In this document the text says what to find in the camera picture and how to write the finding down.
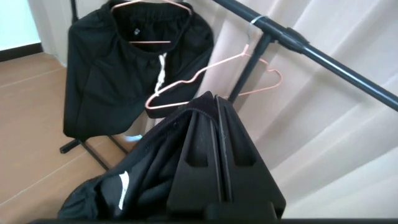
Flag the black garment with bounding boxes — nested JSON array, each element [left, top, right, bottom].
[[57, 91, 219, 219]]

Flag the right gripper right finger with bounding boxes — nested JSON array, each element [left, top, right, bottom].
[[215, 95, 286, 219]]

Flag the black clothes rack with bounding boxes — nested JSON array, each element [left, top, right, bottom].
[[58, 0, 398, 171]]

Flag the black shorts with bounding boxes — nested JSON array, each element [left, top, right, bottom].
[[63, 0, 215, 141]]

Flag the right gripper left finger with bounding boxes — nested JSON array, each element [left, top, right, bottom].
[[166, 111, 223, 219]]

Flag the pink clothes hanger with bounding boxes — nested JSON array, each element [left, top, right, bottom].
[[110, 0, 193, 44], [145, 15, 283, 110]]

